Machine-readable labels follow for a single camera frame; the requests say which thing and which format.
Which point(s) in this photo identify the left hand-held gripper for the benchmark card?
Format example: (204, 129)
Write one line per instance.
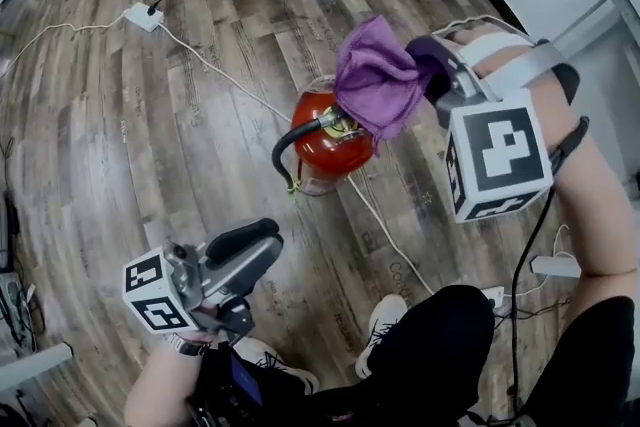
(155, 295)

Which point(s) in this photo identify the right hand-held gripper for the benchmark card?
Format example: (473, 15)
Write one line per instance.
(500, 155)

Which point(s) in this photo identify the purple cloth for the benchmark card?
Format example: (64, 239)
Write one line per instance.
(375, 80)

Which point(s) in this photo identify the red fire extinguisher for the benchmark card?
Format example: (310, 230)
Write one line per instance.
(320, 155)

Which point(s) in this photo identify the person's right forearm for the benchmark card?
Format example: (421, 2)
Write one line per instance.
(590, 195)

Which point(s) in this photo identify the person's right hand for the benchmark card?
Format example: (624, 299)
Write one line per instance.
(500, 57)

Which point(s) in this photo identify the metal wristwatch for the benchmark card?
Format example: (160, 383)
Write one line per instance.
(190, 346)

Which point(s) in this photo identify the person's left shoe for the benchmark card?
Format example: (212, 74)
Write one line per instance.
(280, 365)

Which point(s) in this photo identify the person's shoe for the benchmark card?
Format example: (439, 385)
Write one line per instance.
(382, 325)
(280, 365)

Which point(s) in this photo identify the blue screen device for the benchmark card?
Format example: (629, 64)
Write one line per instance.
(245, 377)

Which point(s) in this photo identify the person's right shoe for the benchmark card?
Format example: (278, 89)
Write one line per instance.
(382, 325)

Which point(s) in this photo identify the black waist harness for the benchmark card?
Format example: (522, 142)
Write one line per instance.
(220, 410)

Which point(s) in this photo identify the person's black trousers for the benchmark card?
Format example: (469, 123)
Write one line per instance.
(440, 340)

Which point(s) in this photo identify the black oval tray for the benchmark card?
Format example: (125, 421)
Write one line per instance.
(7, 235)

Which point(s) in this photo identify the small white power strip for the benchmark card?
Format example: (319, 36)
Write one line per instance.
(142, 17)

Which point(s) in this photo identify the person's black shirt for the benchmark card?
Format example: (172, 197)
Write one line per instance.
(600, 355)

